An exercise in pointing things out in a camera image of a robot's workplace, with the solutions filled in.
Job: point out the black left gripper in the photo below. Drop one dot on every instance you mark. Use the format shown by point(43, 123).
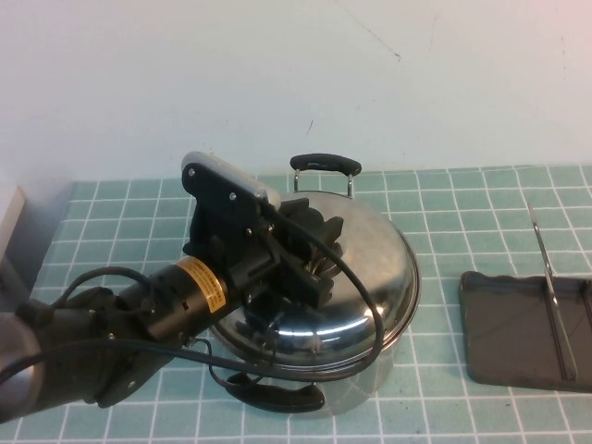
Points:
point(240, 250)

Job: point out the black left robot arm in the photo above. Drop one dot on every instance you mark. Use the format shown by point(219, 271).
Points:
point(92, 333)

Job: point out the white grey panel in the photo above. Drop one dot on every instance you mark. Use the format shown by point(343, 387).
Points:
point(11, 240)

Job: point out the steel pot lid black knob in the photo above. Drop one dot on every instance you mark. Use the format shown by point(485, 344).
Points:
point(379, 259)

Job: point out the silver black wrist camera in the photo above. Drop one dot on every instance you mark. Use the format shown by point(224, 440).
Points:
point(222, 180)

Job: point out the green checked tablecloth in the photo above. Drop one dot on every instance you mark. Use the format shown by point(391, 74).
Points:
point(115, 222)

